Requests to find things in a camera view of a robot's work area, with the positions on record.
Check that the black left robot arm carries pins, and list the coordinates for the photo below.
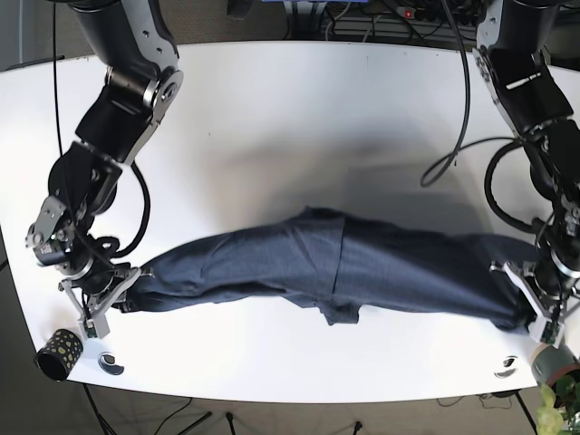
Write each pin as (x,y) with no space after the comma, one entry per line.
(510,36)

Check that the navy blue T-shirt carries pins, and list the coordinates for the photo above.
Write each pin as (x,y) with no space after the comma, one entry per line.
(337,263)

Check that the silver table grommet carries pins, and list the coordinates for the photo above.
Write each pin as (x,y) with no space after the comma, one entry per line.
(109,364)
(507,368)

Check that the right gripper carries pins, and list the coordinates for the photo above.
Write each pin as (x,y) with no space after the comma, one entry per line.
(94,294)

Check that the black dotted cup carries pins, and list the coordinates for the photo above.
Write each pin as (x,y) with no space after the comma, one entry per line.
(59,355)

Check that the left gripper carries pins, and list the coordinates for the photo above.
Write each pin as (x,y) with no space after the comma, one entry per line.
(546,289)

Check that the left silver table grommet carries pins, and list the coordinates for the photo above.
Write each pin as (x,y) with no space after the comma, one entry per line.
(109,364)

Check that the green potted plant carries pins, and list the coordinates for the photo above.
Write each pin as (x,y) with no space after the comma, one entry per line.
(559,411)

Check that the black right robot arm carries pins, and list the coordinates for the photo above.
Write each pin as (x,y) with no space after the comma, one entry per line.
(141,82)

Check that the grey plant pot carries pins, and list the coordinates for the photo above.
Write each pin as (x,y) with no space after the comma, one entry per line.
(549,364)

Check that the right silver table grommet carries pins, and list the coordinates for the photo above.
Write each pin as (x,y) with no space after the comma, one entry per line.
(507,368)

